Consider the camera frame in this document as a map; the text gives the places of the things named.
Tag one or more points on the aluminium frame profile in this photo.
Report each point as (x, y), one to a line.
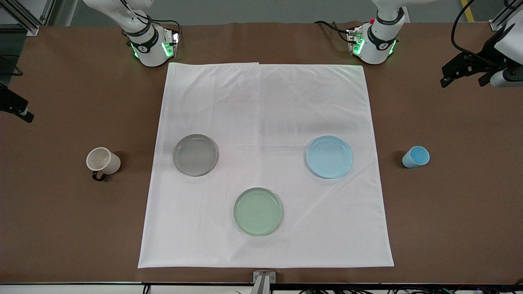
(500, 18)
(28, 18)

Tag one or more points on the gray plate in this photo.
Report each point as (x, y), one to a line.
(195, 155)

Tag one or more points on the silver base connector plate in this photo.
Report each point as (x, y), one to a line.
(170, 43)
(354, 41)

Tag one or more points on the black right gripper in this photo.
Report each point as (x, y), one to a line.
(9, 101)

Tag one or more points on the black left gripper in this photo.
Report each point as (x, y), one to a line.
(485, 55)

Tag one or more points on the metal table edge bracket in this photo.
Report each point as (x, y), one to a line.
(263, 281)

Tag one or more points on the green plate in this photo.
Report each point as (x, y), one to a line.
(258, 211)

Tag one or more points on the blue plate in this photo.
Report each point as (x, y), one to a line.
(329, 157)

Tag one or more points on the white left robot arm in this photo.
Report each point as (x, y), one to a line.
(378, 49)

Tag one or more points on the white cloth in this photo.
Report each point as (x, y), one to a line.
(261, 114)

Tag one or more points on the silver right base connector plate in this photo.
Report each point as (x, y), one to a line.
(170, 43)

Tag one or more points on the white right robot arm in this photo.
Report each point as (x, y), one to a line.
(149, 51)

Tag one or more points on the blue cup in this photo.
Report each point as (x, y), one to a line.
(416, 157)

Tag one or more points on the silver left base connector plate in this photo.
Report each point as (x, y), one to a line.
(354, 41)

